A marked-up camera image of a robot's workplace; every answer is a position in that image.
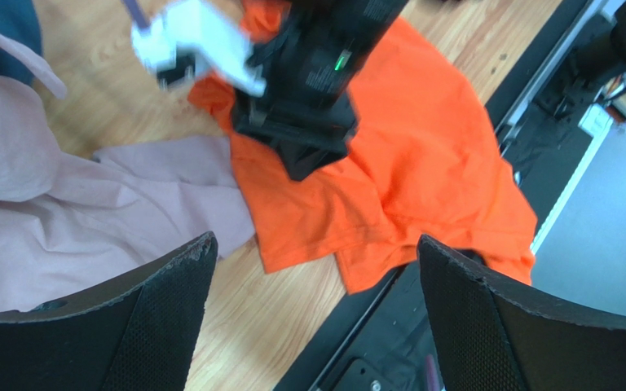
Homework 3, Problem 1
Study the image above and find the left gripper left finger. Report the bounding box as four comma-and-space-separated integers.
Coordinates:
0, 232, 218, 390

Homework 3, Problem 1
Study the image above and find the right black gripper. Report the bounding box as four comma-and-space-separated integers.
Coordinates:
231, 33, 359, 182

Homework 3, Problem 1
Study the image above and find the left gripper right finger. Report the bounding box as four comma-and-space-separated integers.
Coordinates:
417, 235, 626, 390

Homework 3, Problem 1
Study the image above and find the orange t-shirt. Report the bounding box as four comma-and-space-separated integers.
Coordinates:
188, 20, 537, 293

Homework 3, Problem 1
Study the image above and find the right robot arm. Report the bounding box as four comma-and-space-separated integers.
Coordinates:
231, 0, 406, 182

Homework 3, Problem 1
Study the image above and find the mauve pixel-print t-shirt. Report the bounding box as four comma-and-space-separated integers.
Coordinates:
0, 34, 254, 312

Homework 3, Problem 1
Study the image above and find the blue t-shirt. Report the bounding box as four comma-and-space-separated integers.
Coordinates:
0, 0, 43, 86

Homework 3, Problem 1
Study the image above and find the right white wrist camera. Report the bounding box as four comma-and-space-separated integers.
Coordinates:
124, 1, 267, 97

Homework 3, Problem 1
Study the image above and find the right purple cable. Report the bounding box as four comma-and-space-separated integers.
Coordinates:
121, 0, 152, 31

